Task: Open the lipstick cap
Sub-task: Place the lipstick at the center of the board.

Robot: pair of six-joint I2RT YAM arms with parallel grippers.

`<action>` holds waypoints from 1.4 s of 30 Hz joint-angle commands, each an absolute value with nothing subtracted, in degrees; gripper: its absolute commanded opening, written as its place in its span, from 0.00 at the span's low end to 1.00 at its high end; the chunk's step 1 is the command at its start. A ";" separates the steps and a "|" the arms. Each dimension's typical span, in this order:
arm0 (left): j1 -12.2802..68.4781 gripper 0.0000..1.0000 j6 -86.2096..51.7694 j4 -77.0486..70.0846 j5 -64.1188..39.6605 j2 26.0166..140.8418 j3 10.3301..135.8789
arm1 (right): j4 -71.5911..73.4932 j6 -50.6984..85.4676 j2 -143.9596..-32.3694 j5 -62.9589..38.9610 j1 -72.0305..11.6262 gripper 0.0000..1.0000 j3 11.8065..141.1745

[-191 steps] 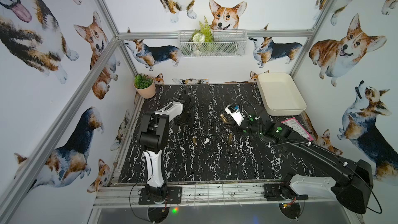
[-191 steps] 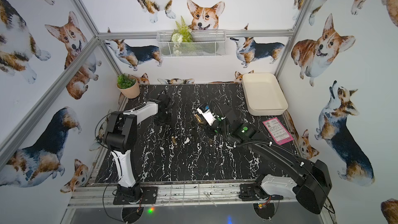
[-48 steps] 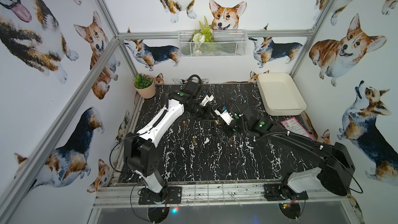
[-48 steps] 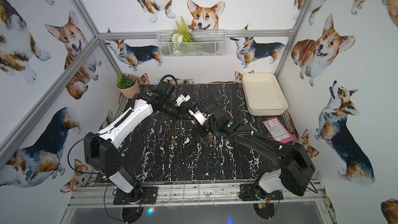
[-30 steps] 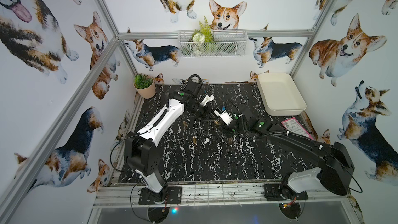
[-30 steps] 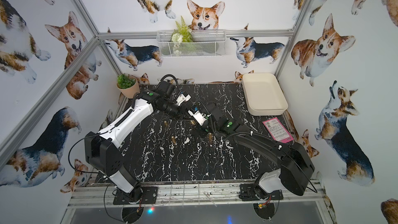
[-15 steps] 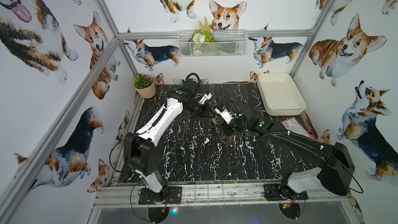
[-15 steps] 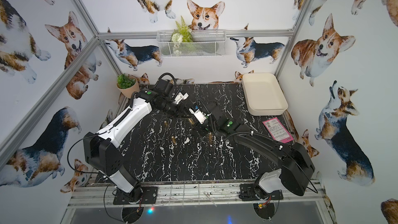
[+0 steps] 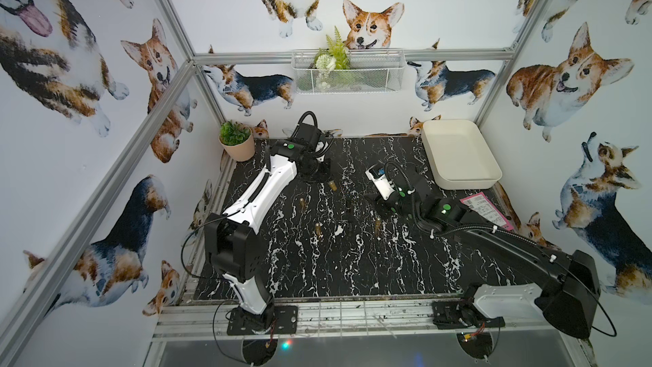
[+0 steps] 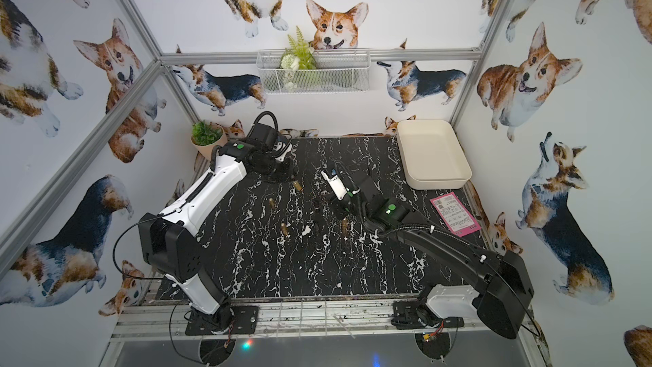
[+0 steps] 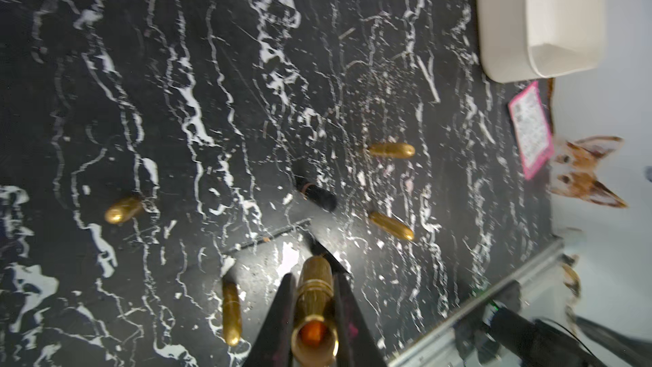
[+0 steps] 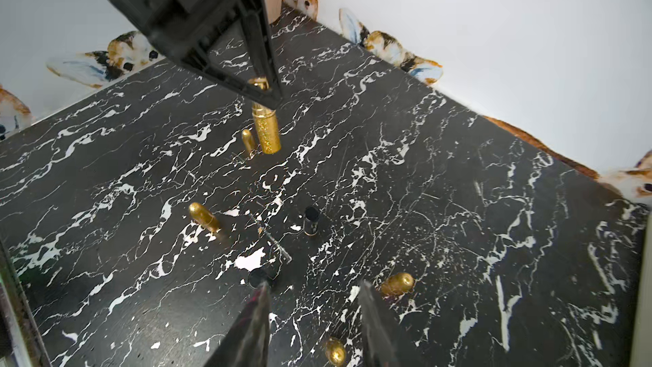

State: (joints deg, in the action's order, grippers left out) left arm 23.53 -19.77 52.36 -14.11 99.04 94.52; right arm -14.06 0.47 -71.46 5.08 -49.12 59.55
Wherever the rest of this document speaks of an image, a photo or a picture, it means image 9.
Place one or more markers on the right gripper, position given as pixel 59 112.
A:
pixel 378 194

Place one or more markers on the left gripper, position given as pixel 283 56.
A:
pixel 316 164

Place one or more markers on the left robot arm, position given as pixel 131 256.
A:
pixel 233 246

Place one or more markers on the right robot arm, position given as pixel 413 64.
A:
pixel 561 289

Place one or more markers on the cream rectangular tray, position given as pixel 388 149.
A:
pixel 460 157

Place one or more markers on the potted green plant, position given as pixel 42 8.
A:
pixel 237 140

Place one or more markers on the pink printed card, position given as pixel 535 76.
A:
pixel 481 204

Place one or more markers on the fern and white flower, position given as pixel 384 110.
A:
pixel 332 63

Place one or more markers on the white wire basket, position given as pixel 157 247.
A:
pixel 372 71

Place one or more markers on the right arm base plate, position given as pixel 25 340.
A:
pixel 456 314

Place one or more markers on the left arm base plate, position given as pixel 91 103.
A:
pixel 274 319

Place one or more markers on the aluminium front rail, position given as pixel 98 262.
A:
pixel 313 320

